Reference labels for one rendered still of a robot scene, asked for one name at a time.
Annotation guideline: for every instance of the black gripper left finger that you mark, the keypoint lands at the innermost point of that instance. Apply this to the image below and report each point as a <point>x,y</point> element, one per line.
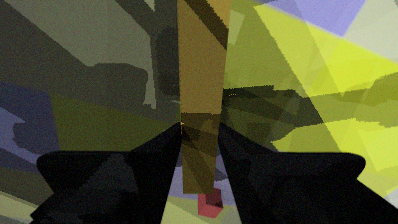
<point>145,172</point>

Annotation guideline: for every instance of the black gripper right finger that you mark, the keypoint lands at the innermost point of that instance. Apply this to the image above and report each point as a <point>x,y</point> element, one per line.
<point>257,174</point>

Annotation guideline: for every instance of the yellow bar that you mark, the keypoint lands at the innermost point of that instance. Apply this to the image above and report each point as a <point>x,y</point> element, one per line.
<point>203,27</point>

